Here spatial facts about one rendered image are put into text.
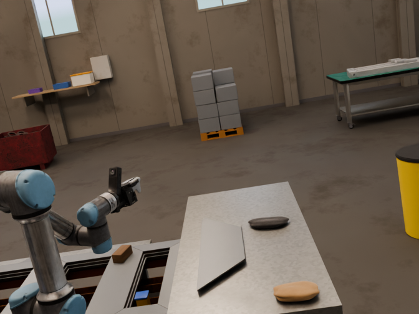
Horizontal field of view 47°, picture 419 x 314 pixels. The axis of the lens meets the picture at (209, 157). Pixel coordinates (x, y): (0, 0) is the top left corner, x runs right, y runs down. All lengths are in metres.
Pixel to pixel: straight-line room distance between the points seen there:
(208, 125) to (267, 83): 2.63
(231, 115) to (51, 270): 7.44
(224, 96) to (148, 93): 2.73
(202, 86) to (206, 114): 0.52
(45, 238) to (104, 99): 9.72
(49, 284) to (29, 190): 0.32
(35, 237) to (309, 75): 9.97
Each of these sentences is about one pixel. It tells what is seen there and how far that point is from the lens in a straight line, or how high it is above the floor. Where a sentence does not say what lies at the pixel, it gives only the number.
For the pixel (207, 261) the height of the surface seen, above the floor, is 1.07.
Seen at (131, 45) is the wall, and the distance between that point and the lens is 10.97.
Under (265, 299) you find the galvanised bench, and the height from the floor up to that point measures 1.05.
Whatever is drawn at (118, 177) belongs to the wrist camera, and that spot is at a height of 1.51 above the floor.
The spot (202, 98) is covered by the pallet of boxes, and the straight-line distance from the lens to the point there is 8.76.
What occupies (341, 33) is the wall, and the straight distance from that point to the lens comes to 11.29.
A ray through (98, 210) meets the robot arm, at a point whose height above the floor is 1.45.
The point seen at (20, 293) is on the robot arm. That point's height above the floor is 1.27.
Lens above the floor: 2.00
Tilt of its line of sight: 15 degrees down
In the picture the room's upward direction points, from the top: 10 degrees counter-clockwise
